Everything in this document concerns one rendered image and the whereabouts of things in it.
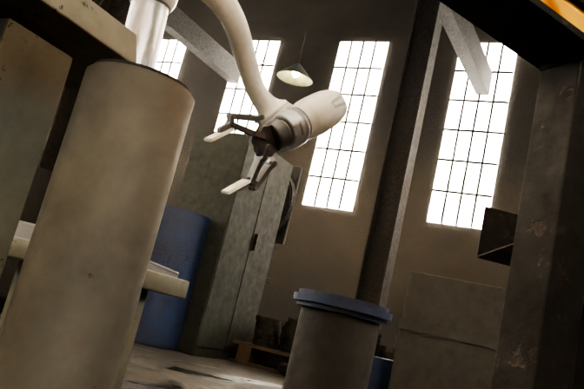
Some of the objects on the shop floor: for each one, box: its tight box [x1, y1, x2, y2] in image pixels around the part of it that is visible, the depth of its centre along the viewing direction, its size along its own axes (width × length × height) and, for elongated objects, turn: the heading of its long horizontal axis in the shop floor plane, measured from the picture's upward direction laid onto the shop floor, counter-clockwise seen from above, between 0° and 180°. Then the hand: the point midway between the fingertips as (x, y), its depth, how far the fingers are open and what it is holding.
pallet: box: [228, 315, 398, 376], centre depth 475 cm, size 120×81×44 cm
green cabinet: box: [176, 129, 293, 359], centre depth 482 cm, size 48×70×150 cm
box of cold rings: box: [388, 271, 506, 389], centre depth 365 cm, size 103×83×79 cm
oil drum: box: [134, 204, 211, 351], centre depth 451 cm, size 59×59×89 cm
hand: (219, 165), depth 159 cm, fingers open, 13 cm apart
